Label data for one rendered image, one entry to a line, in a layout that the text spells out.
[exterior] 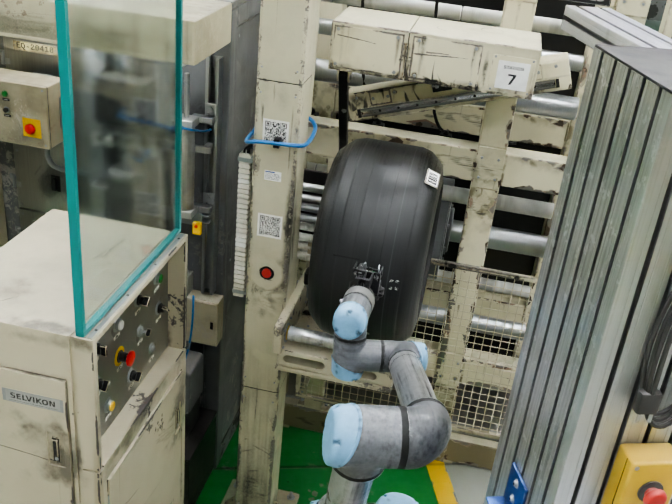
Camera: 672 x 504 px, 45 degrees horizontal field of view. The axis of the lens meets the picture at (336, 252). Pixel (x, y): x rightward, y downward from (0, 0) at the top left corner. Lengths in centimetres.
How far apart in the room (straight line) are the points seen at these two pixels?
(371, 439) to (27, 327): 80
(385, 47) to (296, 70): 33
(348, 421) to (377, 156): 97
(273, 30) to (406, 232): 64
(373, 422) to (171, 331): 102
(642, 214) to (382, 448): 64
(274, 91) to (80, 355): 89
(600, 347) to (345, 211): 107
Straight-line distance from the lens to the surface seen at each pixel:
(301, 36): 222
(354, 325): 182
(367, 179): 221
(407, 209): 217
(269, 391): 273
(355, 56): 247
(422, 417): 155
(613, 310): 123
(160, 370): 234
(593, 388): 131
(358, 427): 151
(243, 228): 246
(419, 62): 244
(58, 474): 210
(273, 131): 231
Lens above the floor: 228
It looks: 27 degrees down
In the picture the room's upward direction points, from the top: 6 degrees clockwise
